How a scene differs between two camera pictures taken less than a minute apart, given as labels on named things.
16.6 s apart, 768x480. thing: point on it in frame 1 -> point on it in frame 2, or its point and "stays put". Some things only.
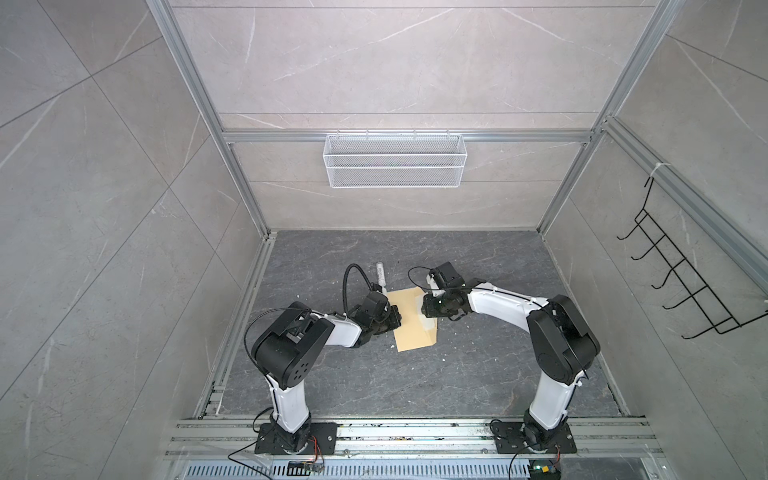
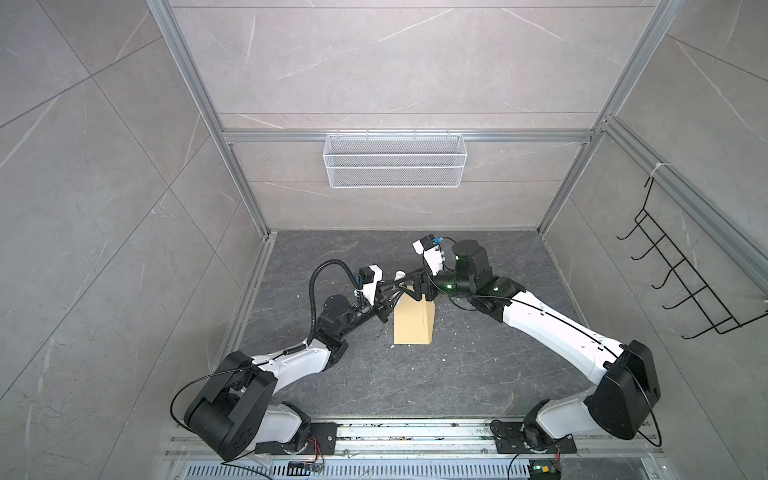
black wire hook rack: x=720 y=317 stays put
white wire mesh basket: x=394 y=160 stays put
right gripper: x=429 y=310 -> x=420 y=281
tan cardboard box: x=415 y=331 stays put
